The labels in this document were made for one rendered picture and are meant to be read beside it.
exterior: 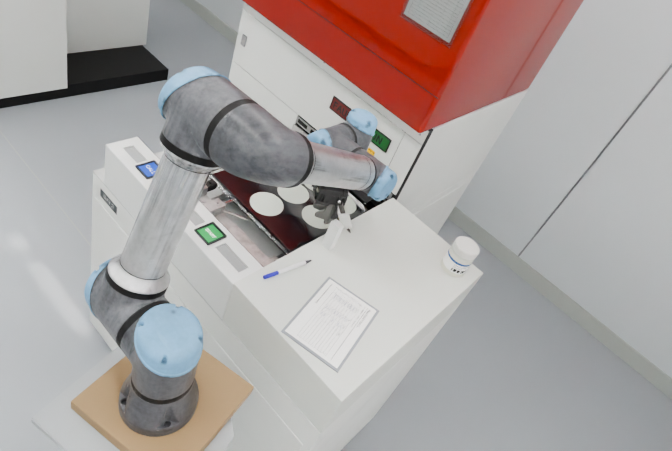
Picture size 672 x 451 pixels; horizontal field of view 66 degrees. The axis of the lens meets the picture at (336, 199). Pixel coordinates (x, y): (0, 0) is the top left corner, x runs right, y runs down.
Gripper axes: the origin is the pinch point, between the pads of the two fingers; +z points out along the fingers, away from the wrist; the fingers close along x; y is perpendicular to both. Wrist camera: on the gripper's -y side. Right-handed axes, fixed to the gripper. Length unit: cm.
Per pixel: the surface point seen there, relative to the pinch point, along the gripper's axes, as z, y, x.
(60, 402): 13, 59, 46
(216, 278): 2.1, 30.8, 21.6
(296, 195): 4.7, 6.5, -14.2
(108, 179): 9, 59, -16
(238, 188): 4.7, 24.0, -14.2
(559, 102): -4, -140, -102
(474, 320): 95, -117, -37
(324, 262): -1.8, 4.6, 17.5
